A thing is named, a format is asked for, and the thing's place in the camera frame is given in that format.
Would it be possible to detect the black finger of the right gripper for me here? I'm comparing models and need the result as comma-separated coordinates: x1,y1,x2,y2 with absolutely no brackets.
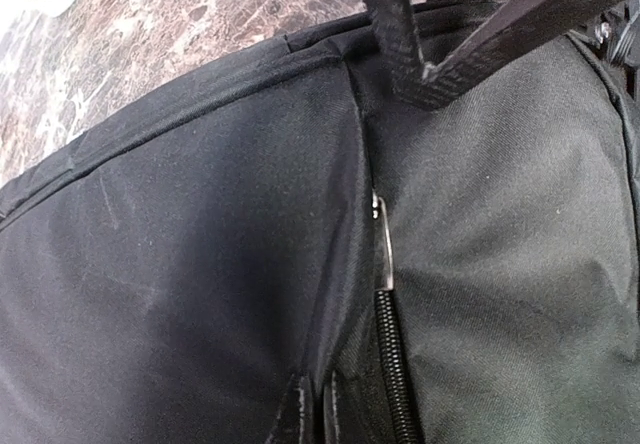
394,0,622,110
363,0,434,99

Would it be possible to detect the black student backpack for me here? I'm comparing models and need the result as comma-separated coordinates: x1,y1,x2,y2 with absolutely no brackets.
1,16,639,443

